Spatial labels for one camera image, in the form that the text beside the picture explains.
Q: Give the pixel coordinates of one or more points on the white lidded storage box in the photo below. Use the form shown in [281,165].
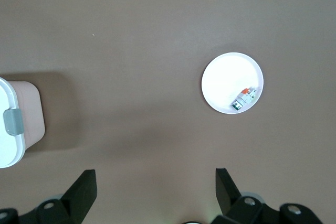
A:
[8,150]

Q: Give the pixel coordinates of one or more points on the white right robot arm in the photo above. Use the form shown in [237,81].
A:
[195,222]

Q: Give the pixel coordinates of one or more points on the white round plate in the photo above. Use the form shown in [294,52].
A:
[227,77]

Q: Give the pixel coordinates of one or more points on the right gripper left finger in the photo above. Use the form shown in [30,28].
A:
[60,211]

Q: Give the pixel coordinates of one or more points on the white circuit breaker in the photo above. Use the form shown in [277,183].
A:
[244,98]

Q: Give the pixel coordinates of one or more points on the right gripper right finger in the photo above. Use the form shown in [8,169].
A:
[244,211]

